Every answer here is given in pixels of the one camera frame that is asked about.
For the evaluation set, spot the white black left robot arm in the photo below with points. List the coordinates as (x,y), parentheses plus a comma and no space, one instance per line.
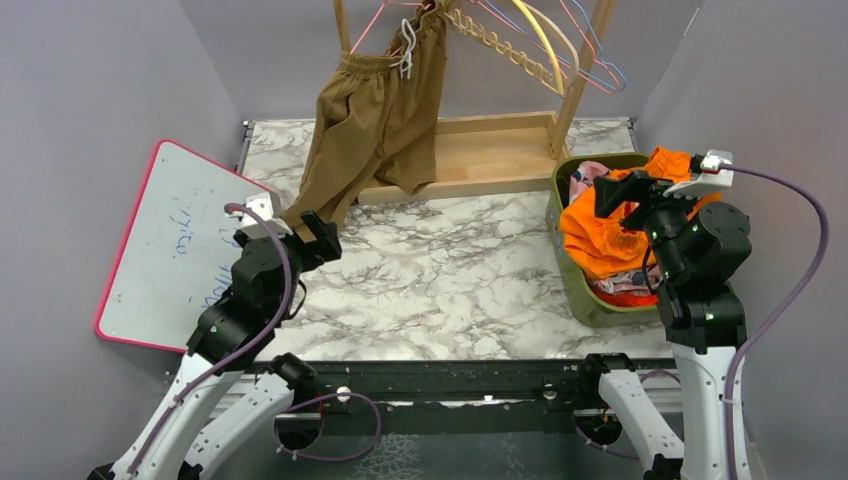
(185,439)

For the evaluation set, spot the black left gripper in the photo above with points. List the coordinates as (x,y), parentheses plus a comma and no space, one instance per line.
(328,245)

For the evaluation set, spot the pink shark print shorts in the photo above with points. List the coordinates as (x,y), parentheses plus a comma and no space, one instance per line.
(616,285)

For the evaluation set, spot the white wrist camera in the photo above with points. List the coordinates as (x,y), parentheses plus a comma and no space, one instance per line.
(712,176)
(268,207)

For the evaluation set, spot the beige wooden hanger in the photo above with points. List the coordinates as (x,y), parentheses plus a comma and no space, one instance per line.
(562,54)

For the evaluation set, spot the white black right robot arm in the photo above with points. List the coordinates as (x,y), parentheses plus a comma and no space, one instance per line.
(698,245)

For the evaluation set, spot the tan brown shorts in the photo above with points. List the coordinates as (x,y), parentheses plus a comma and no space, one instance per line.
(375,120)

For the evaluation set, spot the red orange shorts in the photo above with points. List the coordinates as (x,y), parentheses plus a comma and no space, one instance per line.
(627,299)

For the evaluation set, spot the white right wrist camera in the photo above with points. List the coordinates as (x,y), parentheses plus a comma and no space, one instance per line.
(712,176)

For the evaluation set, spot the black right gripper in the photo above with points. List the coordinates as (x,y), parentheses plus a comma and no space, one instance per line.
(637,186)

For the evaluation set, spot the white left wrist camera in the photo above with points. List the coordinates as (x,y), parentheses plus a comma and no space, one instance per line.
(268,207)

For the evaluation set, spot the olive green plastic basket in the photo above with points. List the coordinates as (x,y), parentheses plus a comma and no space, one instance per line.
(584,305)

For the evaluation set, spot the pink wire hanger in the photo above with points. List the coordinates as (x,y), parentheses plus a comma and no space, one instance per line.
(382,7)
(511,25)
(597,71)

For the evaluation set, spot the pink framed whiteboard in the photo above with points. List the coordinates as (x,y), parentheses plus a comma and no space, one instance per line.
(174,260)

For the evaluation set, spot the wooden clothes rack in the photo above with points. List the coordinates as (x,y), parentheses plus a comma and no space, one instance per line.
(497,154)

